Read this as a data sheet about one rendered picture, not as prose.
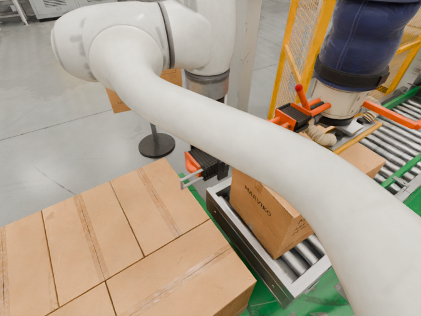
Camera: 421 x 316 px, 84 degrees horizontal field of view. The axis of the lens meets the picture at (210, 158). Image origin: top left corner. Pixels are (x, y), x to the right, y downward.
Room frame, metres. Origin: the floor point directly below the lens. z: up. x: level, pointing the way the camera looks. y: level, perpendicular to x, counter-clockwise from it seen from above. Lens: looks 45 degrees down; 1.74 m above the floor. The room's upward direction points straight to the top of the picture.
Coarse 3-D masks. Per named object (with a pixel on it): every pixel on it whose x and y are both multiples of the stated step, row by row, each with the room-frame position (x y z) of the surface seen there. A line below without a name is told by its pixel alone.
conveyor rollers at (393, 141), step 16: (400, 112) 1.77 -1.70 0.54; (416, 112) 1.76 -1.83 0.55; (384, 128) 1.54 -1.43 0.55; (400, 128) 1.58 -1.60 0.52; (368, 144) 1.35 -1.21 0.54; (384, 144) 1.34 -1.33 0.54; (400, 144) 1.34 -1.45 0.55; (416, 144) 1.34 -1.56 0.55; (400, 160) 1.17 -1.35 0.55; (256, 240) 0.57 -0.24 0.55; (288, 256) 0.49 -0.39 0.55; (304, 256) 0.49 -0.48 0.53
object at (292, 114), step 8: (288, 104) 0.70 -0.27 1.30; (296, 104) 0.70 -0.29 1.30; (280, 112) 0.65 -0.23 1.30; (288, 112) 0.66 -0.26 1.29; (296, 112) 0.66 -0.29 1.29; (304, 112) 0.66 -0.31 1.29; (288, 120) 0.62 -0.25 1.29; (296, 120) 0.62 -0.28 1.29; (304, 120) 0.61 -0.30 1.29; (296, 128) 0.61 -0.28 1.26; (304, 128) 0.62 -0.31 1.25
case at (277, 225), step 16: (320, 128) 1.02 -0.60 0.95; (352, 160) 0.78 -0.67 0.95; (368, 160) 0.78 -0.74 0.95; (384, 160) 0.78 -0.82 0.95; (240, 176) 0.75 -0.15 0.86; (240, 192) 0.74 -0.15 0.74; (256, 192) 0.65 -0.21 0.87; (272, 192) 0.59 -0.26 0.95; (240, 208) 0.72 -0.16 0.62; (256, 208) 0.63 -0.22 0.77; (272, 208) 0.56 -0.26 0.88; (288, 208) 0.51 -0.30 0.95; (256, 224) 0.61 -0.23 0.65; (272, 224) 0.54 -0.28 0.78; (288, 224) 0.48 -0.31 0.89; (304, 224) 0.53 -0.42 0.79; (272, 240) 0.51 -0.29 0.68; (288, 240) 0.49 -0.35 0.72; (272, 256) 0.48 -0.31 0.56
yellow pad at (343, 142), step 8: (360, 120) 0.75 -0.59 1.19; (376, 120) 0.79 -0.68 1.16; (368, 128) 0.74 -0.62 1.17; (376, 128) 0.75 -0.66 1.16; (336, 136) 0.67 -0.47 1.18; (344, 136) 0.69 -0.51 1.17; (352, 136) 0.69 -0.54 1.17; (360, 136) 0.69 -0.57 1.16; (336, 144) 0.64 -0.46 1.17; (344, 144) 0.65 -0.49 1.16; (352, 144) 0.65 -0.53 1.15; (336, 152) 0.60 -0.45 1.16
